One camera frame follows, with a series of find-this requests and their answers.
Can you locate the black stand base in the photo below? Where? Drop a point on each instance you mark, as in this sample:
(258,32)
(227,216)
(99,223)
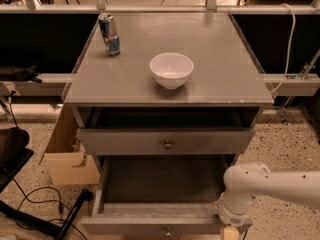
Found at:
(57,232)

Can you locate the black cloth on rail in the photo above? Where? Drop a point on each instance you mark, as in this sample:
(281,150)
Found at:
(19,74)

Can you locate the black chair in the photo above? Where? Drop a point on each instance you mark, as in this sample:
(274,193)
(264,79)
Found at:
(14,153)

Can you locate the grey drawer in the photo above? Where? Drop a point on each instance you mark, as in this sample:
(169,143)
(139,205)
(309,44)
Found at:
(158,195)
(170,141)

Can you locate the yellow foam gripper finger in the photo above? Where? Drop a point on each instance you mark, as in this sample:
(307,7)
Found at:
(230,233)

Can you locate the white bowl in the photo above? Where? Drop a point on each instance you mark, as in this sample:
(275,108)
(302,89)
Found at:
(171,70)

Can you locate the cardboard box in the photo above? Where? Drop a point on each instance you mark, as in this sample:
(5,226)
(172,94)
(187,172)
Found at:
(68,162)

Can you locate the grey top drawer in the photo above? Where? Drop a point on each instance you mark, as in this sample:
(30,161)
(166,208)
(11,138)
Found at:
(170,141)

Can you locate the metal rail frame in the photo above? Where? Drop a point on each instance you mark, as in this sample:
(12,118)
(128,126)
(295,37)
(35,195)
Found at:
(301,84)

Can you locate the blue silver drink can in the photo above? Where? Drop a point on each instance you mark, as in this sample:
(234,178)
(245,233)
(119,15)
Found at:
(109,34)

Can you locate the grey drawer cabinet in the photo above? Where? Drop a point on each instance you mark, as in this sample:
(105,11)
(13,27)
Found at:
(225,89)

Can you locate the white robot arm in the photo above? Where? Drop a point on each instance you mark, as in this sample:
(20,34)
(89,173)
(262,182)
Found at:
(245,183)

